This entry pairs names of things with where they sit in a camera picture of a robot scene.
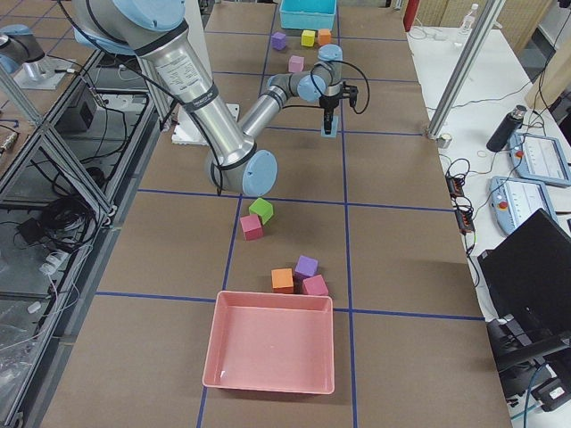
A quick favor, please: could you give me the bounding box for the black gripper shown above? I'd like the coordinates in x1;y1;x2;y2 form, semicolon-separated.
320;82;359;135

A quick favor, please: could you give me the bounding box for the light blue foam block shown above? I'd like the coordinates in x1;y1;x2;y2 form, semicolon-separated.
320;115;339;138

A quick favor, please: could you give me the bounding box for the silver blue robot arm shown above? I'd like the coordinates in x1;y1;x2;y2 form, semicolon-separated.
1;24;46;74
70;1;358;197

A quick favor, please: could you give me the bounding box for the light pink foam block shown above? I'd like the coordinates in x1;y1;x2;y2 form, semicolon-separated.
288;55;305;73

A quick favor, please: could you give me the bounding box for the yellow foam block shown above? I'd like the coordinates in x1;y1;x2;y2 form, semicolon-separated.
301;29;316;47

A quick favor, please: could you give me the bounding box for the orange foam block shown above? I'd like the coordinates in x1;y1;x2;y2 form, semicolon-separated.
317;29;332;46
271;268;294;294

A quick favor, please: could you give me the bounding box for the purple foam block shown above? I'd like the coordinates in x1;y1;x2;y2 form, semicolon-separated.
270;31;287;51
294;255;319;280

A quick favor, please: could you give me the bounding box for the blue plastic tray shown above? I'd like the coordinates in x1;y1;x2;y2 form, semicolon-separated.
279;0;337;30

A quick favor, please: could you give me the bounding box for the green foam block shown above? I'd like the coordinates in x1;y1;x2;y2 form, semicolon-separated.
248;198;274;225

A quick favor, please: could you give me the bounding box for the magenta foam block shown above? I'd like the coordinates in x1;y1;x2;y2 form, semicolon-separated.
240;214;263;241

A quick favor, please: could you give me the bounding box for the clear plastic bottle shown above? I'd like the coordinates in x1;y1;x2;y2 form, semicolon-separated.
459;4;479;34

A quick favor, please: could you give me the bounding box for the black water bottle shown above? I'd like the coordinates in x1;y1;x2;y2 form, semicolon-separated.
485;104;527;152

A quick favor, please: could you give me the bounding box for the teach pendant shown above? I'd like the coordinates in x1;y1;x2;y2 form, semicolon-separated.
508;132;570;187
489;176;557;235

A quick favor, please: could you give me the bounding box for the pink plastic tray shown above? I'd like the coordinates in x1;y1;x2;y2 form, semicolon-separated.
203;291;335;395

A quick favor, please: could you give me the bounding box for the black monitor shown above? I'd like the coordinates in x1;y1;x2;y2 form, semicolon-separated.
478;209;570;333

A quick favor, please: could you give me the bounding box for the aluminium frame post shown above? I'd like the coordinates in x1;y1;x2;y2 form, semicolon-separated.
426;0;505;140

